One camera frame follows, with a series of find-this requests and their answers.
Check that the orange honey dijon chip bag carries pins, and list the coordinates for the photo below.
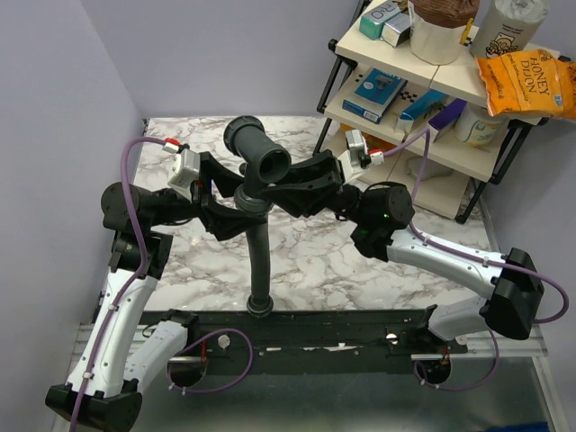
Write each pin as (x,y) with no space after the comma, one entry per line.
(530,82)

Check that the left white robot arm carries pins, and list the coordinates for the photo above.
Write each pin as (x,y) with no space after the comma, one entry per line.
(105,390)

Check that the grey T pipe fitting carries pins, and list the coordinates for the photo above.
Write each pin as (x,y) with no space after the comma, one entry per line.
(266,162)

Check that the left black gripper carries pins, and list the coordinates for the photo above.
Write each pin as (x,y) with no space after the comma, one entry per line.
(225,223)

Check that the teal green box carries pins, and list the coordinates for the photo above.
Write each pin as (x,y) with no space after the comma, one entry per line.
(372,22)

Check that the white round container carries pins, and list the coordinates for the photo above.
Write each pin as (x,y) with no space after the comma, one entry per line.
(476,126)

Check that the purple white carton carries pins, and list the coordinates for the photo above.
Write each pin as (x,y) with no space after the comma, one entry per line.
(445,118)

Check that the white tub brown lid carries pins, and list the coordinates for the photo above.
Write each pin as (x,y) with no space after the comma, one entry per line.
(437,28)

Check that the orange snack bag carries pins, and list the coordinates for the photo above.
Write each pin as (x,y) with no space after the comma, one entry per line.
(378,144)

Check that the blue product box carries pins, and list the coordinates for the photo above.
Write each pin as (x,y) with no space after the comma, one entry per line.
(374,93)

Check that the silver small box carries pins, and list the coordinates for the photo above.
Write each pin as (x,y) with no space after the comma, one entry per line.
(396,30)

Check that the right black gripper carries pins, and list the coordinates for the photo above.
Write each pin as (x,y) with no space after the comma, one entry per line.
(306,200)

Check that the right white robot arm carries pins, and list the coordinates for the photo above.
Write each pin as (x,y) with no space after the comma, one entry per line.
(507,293)

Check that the grey cylindrical canister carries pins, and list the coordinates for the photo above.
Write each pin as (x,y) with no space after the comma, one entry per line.
(508,26)

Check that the aluminium frame rail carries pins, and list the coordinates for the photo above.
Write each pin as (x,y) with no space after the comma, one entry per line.
(477,345)

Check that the blue white carton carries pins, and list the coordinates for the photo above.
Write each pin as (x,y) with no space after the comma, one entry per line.
(417,109)

